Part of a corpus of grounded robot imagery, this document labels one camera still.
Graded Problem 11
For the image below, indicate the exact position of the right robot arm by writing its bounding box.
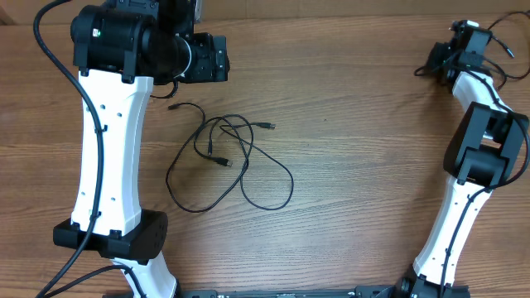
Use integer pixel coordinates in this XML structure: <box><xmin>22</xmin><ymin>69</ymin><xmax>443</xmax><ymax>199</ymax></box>
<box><xmin>380</xmin><ymin>21</ymin><xmax>529</xmax><ymax>297</ymax></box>

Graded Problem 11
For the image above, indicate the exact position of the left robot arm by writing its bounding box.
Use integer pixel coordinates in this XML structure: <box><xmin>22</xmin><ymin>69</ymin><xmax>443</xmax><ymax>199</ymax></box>
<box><xmin>53</xmin><ymin>1</ymin><xmax>229</xmax><ymax>297</ymax></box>

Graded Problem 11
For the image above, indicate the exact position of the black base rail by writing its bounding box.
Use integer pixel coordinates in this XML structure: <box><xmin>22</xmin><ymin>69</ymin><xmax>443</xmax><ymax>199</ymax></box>
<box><xmin>103</xmin><ymin>284</ymin><xmax>471</xmax><ymax>298</ymax></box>

